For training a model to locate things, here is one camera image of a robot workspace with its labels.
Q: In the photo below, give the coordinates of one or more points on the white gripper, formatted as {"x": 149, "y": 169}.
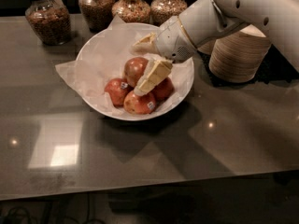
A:
{"x": 174, "y": 40}

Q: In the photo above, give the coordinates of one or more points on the red apple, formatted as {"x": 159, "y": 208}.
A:
{"x": 117, "y": 88}
{"x": 134, "y": 70}
{"x": 140, "y": 105}
{"x": 163, "y": 90}

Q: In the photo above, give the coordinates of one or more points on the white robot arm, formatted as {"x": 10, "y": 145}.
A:
{"x": 205, "y": 20}

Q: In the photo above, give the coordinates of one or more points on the white bowl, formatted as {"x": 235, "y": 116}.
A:
{"x": 134, "y": 115}

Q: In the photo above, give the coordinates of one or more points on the white paper liner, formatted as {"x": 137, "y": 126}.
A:
{"x": 99, "y": 56}

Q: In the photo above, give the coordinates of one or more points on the glass cereal jar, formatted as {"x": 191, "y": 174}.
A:
{"x": 132, "y": 10}
{"x": 162, "y": 10}
{"x": 97, "y": 13}
{"x": 50, "y": 20}

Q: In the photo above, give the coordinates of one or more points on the left glass cereal jar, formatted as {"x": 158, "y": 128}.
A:
{"x": 50, "y": 20}

